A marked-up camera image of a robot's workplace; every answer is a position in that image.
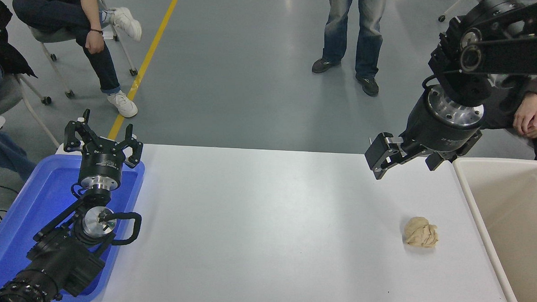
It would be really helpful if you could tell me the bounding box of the large pale plastic bin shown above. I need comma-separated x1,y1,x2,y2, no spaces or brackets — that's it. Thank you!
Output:
448,156,537,302

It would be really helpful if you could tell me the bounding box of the grey wheeled chair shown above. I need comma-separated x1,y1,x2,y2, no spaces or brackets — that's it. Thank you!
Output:
438,0,467,23
27,0,141,101
0,72,62,149

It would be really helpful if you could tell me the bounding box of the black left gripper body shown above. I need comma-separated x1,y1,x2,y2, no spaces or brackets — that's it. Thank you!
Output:
79,140,127,182

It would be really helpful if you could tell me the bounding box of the tan paper ball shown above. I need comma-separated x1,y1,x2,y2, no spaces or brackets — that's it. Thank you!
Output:
403,216,440,248

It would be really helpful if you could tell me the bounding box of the blue plastic tray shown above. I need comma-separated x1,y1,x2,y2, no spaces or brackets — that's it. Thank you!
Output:
0,152,146,302

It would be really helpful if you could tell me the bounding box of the person's right hand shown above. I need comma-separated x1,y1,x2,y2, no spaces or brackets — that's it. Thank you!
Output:
513,92,537,135

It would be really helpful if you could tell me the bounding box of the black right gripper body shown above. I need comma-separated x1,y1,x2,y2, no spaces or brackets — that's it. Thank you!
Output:
403,94,484,155

